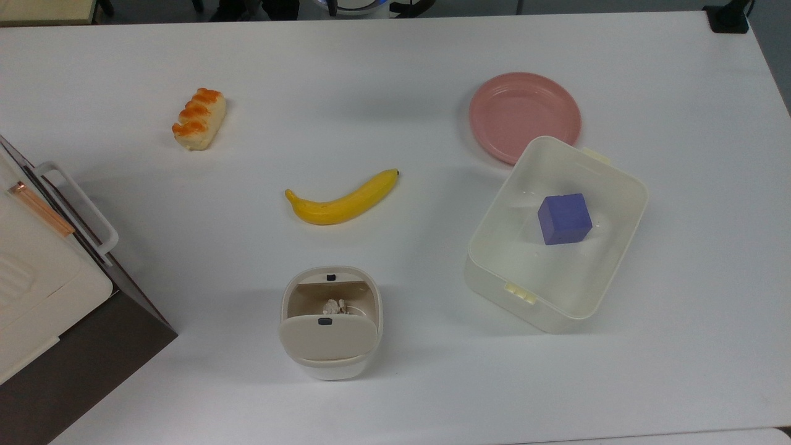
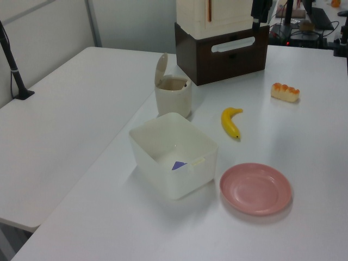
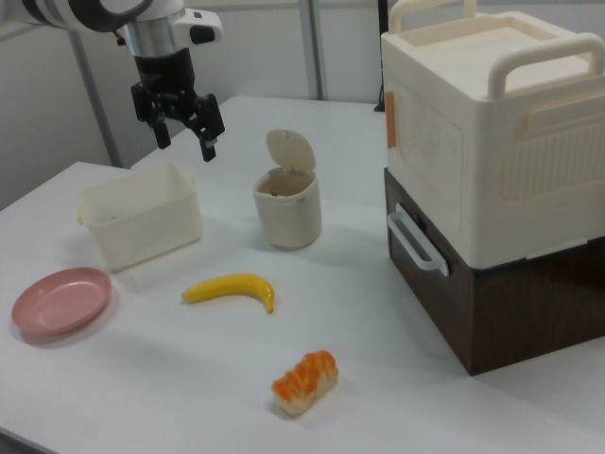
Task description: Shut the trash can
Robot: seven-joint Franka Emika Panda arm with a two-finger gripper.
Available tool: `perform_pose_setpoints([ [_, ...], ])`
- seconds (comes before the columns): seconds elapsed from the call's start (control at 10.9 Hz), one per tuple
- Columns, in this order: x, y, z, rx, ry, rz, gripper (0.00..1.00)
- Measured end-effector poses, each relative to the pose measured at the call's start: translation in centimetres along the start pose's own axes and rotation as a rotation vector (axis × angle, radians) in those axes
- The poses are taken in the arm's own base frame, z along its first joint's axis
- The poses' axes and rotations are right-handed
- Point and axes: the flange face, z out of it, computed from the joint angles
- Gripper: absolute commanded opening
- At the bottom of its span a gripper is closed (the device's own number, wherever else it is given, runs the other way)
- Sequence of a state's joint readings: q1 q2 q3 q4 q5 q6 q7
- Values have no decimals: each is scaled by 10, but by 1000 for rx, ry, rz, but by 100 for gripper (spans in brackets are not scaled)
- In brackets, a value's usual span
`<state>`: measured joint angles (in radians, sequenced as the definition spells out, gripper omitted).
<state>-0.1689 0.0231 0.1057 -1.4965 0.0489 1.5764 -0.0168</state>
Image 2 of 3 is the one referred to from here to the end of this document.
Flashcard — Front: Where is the grey partition frame post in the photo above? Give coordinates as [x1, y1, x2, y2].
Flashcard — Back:
[86, 0, 103, 48]

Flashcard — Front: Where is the yellow toy banana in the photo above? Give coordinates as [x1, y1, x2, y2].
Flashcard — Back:
[220, 107, 244, 141]

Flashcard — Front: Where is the purple paper piece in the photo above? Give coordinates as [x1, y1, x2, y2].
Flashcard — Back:
[171, 161, 189, 172]

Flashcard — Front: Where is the toy bread loaf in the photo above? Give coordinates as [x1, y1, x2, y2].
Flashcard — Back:
[270, 82, 301, 103]

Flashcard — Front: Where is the cream plastic handled box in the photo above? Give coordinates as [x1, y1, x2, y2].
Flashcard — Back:
[176, 0, 255, 40]

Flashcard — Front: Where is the black camera stand pole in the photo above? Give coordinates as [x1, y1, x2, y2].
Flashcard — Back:
[0, 20, 35, 101]

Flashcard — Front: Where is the dark brown drawer box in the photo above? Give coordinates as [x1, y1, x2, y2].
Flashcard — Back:
[174, 21, 270, 87]

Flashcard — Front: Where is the black clamp mount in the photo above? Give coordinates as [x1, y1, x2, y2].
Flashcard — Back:
[327, 26, 348, 58]

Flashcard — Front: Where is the white plastic storage bin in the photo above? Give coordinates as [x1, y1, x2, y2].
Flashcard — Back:
[128, 112, 219, 201]

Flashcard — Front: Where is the pink plastic plate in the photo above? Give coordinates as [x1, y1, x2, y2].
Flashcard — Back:
[219, 162, 293, 217]

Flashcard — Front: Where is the black electronics base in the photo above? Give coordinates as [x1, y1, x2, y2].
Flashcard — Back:
[269, 23, 323, 47]

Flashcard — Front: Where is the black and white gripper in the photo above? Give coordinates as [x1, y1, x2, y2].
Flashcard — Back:
[250, 0, 274, 30]

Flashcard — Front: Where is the beige flip-lid trash can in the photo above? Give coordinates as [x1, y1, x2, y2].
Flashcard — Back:
[154, 52, 192, 118]

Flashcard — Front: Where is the black upright stand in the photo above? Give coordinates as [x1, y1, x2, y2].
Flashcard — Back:
[282, 0, 295, 27]

